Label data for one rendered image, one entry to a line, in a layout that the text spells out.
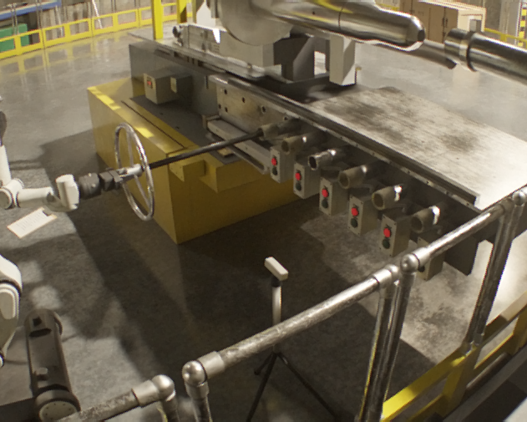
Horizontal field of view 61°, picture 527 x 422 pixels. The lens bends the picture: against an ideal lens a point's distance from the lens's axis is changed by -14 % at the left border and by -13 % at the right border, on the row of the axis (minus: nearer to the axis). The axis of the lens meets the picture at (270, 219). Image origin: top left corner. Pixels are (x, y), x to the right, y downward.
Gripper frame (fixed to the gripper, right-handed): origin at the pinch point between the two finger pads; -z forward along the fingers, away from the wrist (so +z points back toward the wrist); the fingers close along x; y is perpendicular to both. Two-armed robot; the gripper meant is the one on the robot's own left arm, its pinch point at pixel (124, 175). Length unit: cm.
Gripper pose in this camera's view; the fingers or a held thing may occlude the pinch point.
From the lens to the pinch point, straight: 191.3
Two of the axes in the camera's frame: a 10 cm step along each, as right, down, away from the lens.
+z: -8.2, 3.1, -4.7
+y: 0.1, 8.4, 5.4
